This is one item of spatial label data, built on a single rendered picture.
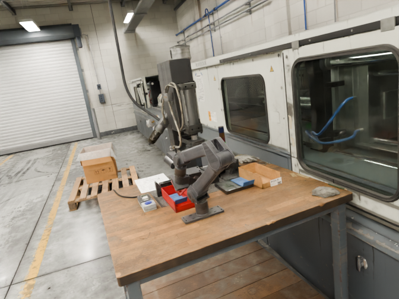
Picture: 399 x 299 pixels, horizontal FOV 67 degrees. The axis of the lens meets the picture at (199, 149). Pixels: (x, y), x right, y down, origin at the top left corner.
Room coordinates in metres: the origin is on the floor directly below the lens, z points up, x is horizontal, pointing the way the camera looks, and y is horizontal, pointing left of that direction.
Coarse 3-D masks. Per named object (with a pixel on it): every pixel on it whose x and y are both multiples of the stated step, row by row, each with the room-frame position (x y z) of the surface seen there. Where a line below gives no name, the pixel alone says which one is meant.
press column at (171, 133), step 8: (160, 64) 1.94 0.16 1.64; (160, 72) 1.97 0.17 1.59; (160, 80) 2.00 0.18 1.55; (168, 112) 1.96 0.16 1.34; (168, 128) 2.02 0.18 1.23; (176, 136) 1.94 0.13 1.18; (176, 144) 1.94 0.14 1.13; (184, 144) 1.96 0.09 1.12; (176, 152) 1.94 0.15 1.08; (192, 160) 1.97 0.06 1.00
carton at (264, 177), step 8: (240, 168) 1.74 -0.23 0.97; (248, 168) 1.79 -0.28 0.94; (256, 168) 1.79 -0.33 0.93; (264, 168) 1.71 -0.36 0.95; (240, 176) 1.75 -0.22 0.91; (248, 176) 1.66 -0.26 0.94; (256, 176) 1.58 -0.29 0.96; (264, 176) 1.71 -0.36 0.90; (272, 176) 1.64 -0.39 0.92; (256, 184) 1.59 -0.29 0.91; (264, 184) 1.54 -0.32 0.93; (272, 184) 1.56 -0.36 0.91
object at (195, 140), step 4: (184, 136) 1.94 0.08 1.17; (188, 136) 1.93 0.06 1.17; (192, 136) 1.74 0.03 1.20; (196, 136) 1.75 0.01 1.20; (184, 140) 1.81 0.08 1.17; (188, 140) 1.76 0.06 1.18; (192, 140) 1.74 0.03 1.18; (196, 140) 1.73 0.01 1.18; (200, 140) 1.71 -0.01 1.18; (204, 140) 1.72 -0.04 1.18; (188, 144) 1.75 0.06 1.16; (192, 144) 1.69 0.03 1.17; (196, 144) 1.70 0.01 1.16; (180, 148) 1.75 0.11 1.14; (184, 148) 1.74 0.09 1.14; (188, 148) 1.72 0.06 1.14
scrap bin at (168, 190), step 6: (168, 186) 1.64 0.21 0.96; (162, 192) 1.61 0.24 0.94; (168, 192) 1.64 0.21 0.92; (174, 192) 1.65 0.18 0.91; (180, 192) 1.66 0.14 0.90; (186, 192) 1.57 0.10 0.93; (168, 198) 1.50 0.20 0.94; (174, 204) 1.40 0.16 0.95; (180, 204) 1.49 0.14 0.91; (186, 204) 1.42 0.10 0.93; (192, 204) 1.43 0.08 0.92; (174, 210) 1.42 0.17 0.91; (180, 210) 1.41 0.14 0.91
